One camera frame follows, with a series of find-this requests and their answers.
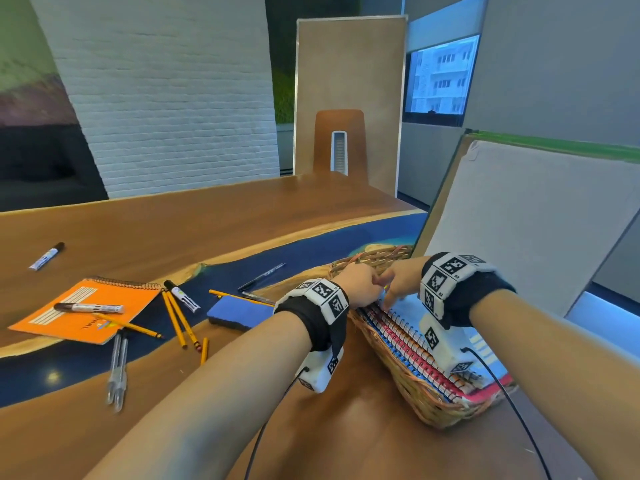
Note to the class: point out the person's right hand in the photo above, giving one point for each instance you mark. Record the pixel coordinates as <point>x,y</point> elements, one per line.
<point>405,279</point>

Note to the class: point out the person's left hand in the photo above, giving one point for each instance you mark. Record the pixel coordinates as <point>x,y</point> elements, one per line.
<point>360,284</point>

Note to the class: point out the grey clear pen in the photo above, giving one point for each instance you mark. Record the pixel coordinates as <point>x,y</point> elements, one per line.
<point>260,277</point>

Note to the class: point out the woven wicker basket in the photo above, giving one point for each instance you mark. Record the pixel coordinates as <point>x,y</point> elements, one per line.
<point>400,384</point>

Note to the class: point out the blue eraser block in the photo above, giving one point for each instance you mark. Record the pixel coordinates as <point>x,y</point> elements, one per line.
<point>240,312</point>

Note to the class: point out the white paper sheet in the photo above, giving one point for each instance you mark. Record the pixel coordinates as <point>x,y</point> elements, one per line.
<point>525,219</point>

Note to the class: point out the pink spiral notebook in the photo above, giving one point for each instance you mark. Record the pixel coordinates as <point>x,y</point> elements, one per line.
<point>492,388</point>

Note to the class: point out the bunch of yellow pencils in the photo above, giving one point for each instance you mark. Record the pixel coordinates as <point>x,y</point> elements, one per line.
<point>177,319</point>

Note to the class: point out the orange spiral notebook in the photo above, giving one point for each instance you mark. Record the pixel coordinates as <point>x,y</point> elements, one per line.
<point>85,324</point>

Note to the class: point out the person's right forearm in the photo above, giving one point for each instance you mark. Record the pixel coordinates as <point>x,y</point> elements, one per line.
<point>560,374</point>

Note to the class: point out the person's left forearm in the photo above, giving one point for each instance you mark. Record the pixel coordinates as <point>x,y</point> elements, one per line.
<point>200,409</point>

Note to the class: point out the black right wrist marker band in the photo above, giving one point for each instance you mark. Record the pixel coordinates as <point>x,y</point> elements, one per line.
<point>460,294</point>

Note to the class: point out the black wrist marker band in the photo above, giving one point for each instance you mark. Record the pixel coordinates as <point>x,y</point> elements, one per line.
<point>460,294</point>
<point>310,319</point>

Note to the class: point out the black left wrist marker band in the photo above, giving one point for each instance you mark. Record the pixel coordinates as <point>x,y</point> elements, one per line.
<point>310,319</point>

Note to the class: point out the brown wooden chair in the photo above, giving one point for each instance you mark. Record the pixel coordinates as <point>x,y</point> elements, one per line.
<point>325,144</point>

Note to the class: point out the wooden table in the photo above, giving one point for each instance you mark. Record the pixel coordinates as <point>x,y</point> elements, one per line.
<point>200,219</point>

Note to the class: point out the window with building view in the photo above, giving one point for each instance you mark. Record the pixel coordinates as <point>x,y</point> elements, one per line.
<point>440,79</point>

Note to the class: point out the brown metal-framed board panel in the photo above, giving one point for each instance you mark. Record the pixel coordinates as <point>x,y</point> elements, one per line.
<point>350,69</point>

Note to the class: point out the grey roller blind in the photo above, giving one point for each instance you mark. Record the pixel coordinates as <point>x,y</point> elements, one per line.
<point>445,24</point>

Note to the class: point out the dark sofa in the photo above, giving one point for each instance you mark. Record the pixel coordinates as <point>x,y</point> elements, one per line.
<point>45,164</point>

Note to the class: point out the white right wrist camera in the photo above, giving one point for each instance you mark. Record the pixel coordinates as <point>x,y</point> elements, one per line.
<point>445,349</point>

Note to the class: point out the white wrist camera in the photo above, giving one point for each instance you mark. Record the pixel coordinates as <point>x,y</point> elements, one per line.
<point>320,369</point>
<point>445,349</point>

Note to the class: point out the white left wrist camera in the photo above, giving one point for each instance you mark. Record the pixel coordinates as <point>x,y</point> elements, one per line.
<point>320,369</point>

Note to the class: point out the green foliage wall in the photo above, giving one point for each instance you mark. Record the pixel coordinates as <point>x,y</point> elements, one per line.
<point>284,94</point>

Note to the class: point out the large abstract wall painting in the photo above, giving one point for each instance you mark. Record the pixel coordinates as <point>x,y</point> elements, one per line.
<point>30,59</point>

